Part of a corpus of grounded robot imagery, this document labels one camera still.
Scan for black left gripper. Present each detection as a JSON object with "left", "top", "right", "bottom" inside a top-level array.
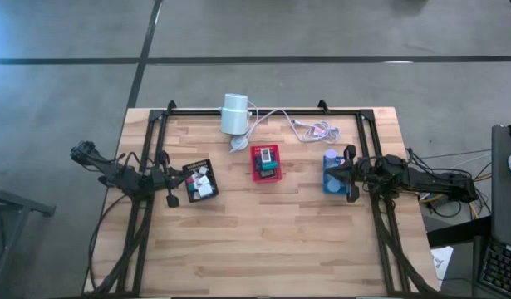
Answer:
[{"left": 153, "top": 149, "right": 197, "bottom": 208}]

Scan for black metal stand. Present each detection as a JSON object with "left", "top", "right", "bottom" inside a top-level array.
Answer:
[{"left": 0, "top": 182, "right": 57, "bottom": 292}]

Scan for white paper sheet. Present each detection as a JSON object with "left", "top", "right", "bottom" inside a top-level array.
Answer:
[{"left": 430, "top": 245, "right": 454, "bottom": 287}]

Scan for blue plastic basket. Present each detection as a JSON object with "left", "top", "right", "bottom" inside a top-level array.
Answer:
[{"left": 322, "top": 153, "right": 352, "bottom": 195}]

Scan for white desk lamp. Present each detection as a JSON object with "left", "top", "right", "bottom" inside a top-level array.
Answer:
[{"left": 219, "top": 92, "right": 253, "bottom": 136}]

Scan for black aluminium table frame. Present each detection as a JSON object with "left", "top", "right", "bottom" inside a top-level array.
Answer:
[{"left": 84, "top": 108, "right": 437, "bottom": 297}]

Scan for red plastic basket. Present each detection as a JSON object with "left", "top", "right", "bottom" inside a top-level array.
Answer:
[{"left": 249, "top": 144, "right": 283, "bottom": 184}]

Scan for white round cable switch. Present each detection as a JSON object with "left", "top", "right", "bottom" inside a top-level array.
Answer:
[{"left": 229, "top": 135, "right": 248, "bottom": 154}]

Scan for black plastic basket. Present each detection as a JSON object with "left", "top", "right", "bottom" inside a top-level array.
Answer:
[{"left": 182, "top": 159, "right": 219, "bottom": 203}]

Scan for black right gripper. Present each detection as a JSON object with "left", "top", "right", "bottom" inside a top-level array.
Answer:
[{"left": 330, "top": 144, "right": 372, "bottom": 203}]

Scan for tangled floor cables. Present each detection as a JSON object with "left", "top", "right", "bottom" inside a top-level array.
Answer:
[{"left": 404, "top": 147, "right": 493, "bottom": 219}]

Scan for white lamp power cable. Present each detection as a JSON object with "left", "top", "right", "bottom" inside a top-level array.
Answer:
[{"left": 238, "top": 101, "right": 342, "bottom": 155}]

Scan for black computer keyboard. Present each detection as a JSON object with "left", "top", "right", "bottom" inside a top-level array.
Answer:
[{"left": 479, "top": 243, "right": 511, "bottom": 298}]

